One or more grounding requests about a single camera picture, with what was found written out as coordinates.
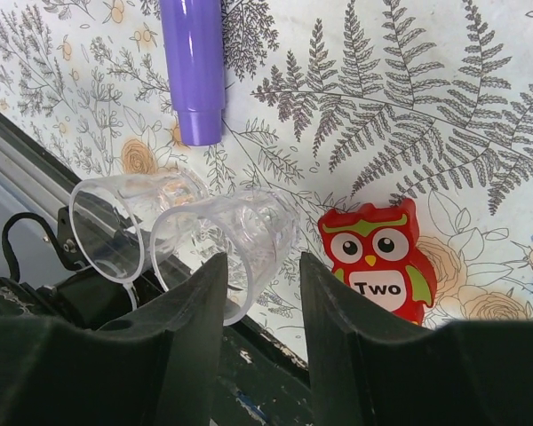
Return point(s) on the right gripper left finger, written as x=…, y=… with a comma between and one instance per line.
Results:
x=156, y=365

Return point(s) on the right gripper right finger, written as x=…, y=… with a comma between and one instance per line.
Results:
x=369, y=367

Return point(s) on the clear plastic cup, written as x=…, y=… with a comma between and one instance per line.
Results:
x=256, y=228
x=112, y=217

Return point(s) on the red owl toy block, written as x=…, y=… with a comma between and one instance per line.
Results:
x=374, y=251

